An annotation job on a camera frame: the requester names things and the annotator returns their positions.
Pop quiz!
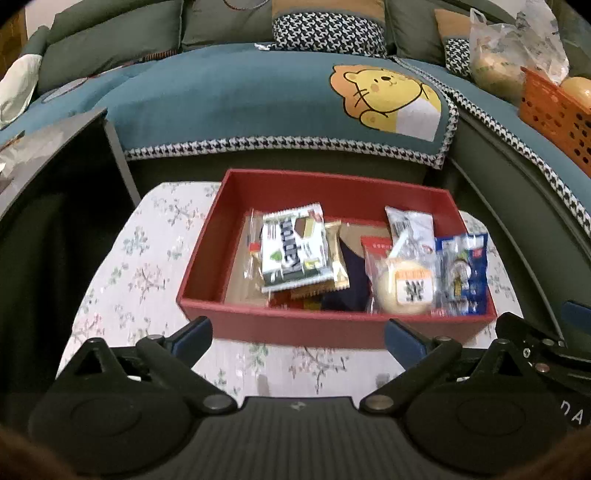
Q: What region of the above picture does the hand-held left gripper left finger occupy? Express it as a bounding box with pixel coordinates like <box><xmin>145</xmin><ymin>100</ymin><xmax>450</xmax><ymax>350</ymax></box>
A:
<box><xmin>58</xmin><ymin>316</ymin><xmax>238</xmax><ymax>414</ymax></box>

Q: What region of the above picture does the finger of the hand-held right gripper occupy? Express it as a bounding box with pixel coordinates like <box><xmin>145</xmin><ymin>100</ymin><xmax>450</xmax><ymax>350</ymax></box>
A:
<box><xmin>563</xmin><ymin>300</ymin><xmax>591</xmax><ymax>326</ymax></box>
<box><xmin>495</xmin><ymin>312</ymin><xmax>566</xmax><ymax>355</ymax></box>

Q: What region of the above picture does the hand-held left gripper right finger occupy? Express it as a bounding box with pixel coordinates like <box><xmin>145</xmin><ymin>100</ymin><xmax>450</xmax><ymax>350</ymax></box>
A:
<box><xmin>359</xmin><ymin>318</ymin><xmax>548</xmax><ymax>414</ymax></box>

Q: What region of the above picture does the round pale pastry packet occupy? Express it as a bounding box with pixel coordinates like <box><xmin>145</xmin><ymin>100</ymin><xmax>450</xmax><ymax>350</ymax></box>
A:
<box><xmin>367</xmin><ymin>249</ymin><xmax>439</xmax><ymax>317</ymax></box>

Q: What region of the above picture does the blue white snack packet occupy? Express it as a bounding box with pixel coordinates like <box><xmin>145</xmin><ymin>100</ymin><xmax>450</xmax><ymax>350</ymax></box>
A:
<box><xmin>434</xmin><ymin>232</ymin><xmax>490</xmax><ymax>317</ymax></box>

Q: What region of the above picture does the dark blue foil snack packet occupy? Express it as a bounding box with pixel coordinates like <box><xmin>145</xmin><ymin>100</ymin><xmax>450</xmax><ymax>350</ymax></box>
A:
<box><xmin>321</xmin><ymin>235</ymin><xmax>375</xmax><ymax>312</ymax></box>

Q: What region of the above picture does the red cardboard box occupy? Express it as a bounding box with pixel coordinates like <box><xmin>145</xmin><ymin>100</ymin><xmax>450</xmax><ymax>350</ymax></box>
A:
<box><xmin>176</xmin><ymin>168</ymin><xmax>498</xmax><ymax>350</ymax></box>

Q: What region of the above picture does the red crown print packet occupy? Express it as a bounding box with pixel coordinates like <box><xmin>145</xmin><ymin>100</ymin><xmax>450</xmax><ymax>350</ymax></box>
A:
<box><xmin>360</xmin><ymin>235</ymin><xmax>394</xmax><ymax>315</ymax></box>

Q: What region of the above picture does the golden brown cookie packet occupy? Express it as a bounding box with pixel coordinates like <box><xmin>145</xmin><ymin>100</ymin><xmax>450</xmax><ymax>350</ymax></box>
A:
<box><xmin>277</xmin><ymin>220</ymin><xmax>352</xmax><ymax>296</ymax></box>

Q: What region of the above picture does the long white snack packet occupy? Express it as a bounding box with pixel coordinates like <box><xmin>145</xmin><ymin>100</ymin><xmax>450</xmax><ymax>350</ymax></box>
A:
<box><xmin>385</xmin><ymin>205</ymin><xmax>437</xmax><ymax>259</ymax></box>

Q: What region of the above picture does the green white snack packet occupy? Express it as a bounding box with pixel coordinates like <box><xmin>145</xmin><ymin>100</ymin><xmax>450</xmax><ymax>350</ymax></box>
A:
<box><xmin>259</xmin><ymin>203</ymin><xmax>335</xmax><ymax>294</ymax></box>

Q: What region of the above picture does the floral tablecloth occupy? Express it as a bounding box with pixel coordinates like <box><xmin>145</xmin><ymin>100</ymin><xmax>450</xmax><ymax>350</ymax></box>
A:
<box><xmin>55</xmin><ymin>181</ymin><xmax>527</xmax><ymax>402</ymax></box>

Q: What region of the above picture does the dark green sofa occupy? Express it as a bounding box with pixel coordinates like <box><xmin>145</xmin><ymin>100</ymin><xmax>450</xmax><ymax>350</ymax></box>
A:
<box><xmin>0</xmin><ymin>0</ymin><xmax>591</xmax><ymax>305</ymax></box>

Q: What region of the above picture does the orange plastic basket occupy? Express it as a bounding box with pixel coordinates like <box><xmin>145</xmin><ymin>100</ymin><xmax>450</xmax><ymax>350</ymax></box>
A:
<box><xmin>519</xmin><ymin>67</ymin><xmax>591</xmax><ymax>178</ymax></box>

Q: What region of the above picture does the yellow round fruit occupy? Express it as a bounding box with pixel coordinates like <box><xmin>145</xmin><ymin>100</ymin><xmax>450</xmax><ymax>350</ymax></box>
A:
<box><xmin>560</xmin><ymin>76</ymin><xmax>591</xmax><ymax>100</ymax></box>

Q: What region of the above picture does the black side table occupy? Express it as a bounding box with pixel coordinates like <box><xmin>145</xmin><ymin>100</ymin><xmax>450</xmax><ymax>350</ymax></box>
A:
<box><xmin>0</xmin><ymin>107</ymin><xmax>141</xmax><ymax>402</ymax></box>

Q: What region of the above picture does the teal lion print sofa cover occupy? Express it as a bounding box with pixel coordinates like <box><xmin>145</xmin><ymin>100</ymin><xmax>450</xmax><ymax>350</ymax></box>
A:
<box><xmin>0</xmin><ymin>41</ymin><xmax>591</xmax><ymax>241</ymax></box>

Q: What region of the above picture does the white printed paper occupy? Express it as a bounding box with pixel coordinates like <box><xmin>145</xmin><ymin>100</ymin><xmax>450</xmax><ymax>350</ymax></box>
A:
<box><xmin>0</xmin><ymin>131</ymin><xmax>26</xmax><ymax>183</ymax></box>

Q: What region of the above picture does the clear plastic bag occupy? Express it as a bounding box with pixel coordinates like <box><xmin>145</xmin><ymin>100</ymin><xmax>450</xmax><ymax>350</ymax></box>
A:
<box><xmin>468</xmin><ymin>0</ymin><xmax>571</xmax><ymax>104</ymax></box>

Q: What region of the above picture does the tan houndstooth pillow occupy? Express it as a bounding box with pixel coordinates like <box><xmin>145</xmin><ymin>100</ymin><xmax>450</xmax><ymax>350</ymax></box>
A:
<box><xmin>271</xmin><ymin>0</ymin><xmax>389</xmax><ymax>58</ymax></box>
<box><xmin>434</xmin><ymin>9</ymin><xmax>476</xmax><ymax>77</ymax></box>

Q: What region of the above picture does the dark green cushion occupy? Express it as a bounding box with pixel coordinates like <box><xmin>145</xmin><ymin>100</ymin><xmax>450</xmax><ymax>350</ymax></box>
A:
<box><xmin>182</xmin><ymin>0</ymin><xmax>274</xmax><ymax>51</ymax></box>
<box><xmin>37</xmin><ymin>0</ymin><xmax>185</xmax><ymax>93</ymax></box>
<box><xmin>385</xmin><ymin>0</ymin><xmax>445</xmax><ymax>61</ymax></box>

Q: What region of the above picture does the white crumpled cloth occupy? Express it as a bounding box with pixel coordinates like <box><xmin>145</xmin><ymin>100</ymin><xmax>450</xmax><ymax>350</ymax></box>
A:
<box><xmin>0</xmin><ymin>54</ymin><xmax>40</xmax><ymax>123</ymax></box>

